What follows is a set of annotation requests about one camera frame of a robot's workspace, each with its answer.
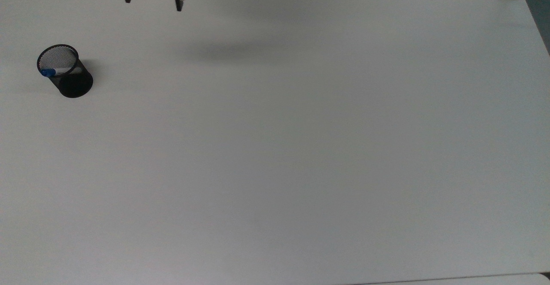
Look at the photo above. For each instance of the white marker with blue cap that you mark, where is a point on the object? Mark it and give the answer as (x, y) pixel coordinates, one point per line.
(48, 72)

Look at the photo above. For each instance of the black mesh pen cup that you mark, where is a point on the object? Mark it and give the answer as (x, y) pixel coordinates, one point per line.
(76, 85)

